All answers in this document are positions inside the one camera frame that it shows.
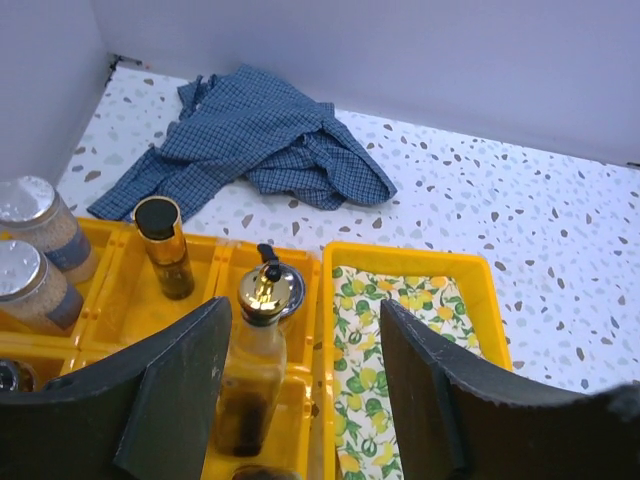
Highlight blue checkered shirt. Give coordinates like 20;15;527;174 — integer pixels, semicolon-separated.
87;65;397;220

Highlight yellow compartment organizer tray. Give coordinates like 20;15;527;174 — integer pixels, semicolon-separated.
1;219;335;479

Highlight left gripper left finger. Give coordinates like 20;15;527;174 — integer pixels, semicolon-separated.
1;297;232;479

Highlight glass oil bottle gold pourer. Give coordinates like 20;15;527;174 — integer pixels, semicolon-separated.
231;465;302;480

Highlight grey cap salt grinder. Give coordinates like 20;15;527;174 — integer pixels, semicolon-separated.
279;264;306;326

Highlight dark bottle gold band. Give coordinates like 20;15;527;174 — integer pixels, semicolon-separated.
133;196;195;300

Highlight brown spice shaker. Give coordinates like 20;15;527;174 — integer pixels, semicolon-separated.
0;358;38;393

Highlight lemon print cloth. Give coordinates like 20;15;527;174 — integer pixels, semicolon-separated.
332;266;482;479

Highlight yellow flat tray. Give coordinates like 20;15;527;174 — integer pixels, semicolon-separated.
318;242;511;479

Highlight corner glass bottle gold pourer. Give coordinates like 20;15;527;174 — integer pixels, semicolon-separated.
214;244;291;457

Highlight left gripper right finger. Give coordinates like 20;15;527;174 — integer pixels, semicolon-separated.
380;300;639;479

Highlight blue label spice jar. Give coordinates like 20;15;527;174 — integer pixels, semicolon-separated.
1;176;98;284

